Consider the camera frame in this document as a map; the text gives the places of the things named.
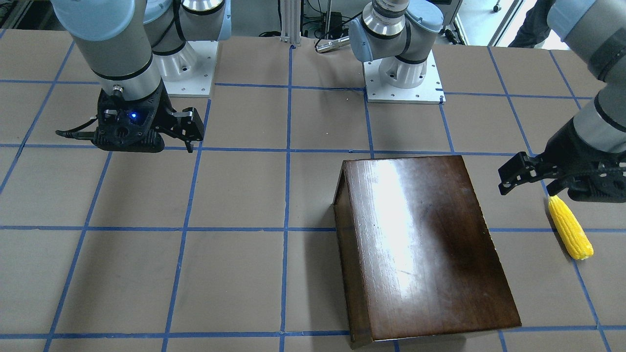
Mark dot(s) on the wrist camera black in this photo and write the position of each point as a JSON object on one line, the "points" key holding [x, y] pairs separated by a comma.
{"points": [[606, 185], [116, 131]]}

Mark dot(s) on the yellow corn cob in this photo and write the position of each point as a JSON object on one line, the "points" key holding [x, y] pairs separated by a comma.
{"points": [[569, 229]]}

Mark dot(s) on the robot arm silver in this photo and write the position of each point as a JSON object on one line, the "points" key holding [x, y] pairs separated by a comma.
{"points": [[134, 48], [593, 29]]}

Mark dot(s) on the dark wooden cabinet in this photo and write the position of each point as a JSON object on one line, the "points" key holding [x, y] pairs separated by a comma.
{"points": [[416, 254]]}

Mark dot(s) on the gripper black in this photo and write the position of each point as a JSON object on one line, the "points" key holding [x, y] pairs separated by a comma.
{"points": [[573, 155], [165, 116]]}

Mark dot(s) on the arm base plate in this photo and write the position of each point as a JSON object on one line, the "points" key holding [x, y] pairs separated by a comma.
{"points": [[390, 81], [189, 72]]}

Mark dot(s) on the aluminium frame post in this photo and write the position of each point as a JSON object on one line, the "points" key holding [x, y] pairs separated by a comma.
{"points": [[290, 21]]}

